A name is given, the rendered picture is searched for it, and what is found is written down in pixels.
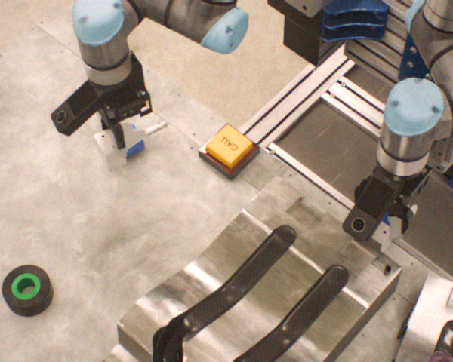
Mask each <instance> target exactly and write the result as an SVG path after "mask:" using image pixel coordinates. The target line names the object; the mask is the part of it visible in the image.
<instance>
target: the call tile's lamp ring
mask: <svg viewBox="0 0 453 362"><path fill-rule="evenodd" d="M227 124H228V123H226V124H225V125H224V126H226V125H227ZM228 125H229V126H231V125H230V124H228ZM224 126H223V127H224ZM223 127H222V128H223ZM231 127H233V126H231ZM222 128H221V129H220V130H219V131H218V132H217V133H216V134H215V135H214V136H213V137H212V138H211V139H210V140H209V141H208V142H210V141H211V140H212V139H213V138H214V137H215V136H216V135H217V134H218V133H219V132H220V131H221V130H222ZM233 129H234V127H233ZM234 130H236V129H234ZM237 131H238V130H237ZM238 132H239V131H238ZM239 133H240V132H239ZM240 134H242V133H240ZM242 135H243V136H244V137H245V135H244V134H242ZM246 138H247V137H246ZM249 140H250V139H249ZM251 141H252V140H251ZM208 142H207V143H208ZM252 142H253V141H252ZM207 143H206V144H207ZM206 144H205V145H204V146H203V147H202V148H201V149H200V150H199V151H200V152H201V153H202V154H203V155H205V156H206V157H207V158H209V159H210V160H212V161H213V162H214V163H215V164H217V165H218V166H219V167H221V168H222V169H224V170H225V171H226V172H227V173H229V174H230V175H231V174H232V173H233V172H234V171H236V170H237V169H238V168H240V167H241V166H242V165H243V164H244V163H245V162H246V161H247V160H248V159H249V158H250V157H251V156H252V155H253V154H254V153H255V152H256V151H257V150H258V149H259V148H260V146H259V145H258V144H256V143H254V142H253V146H254V148H253V149H252V150H251V151H250V152H249V153H248V154H247V155H246V156H245V157H244V158H243V159H242V160H241V161H240V162H239V163H238V164H237V165H236V166H234V167H233V168H232V169H231V170H230V169H229V168H227V167H226V166H224V165H223V164H221V163H220V162H219V161H218V160H217V159H215V158H213V157H212V156H211V155H209V154H208V153H207V152H206V151H204V150H205V149H206V147H205V146H206Z"/></svg>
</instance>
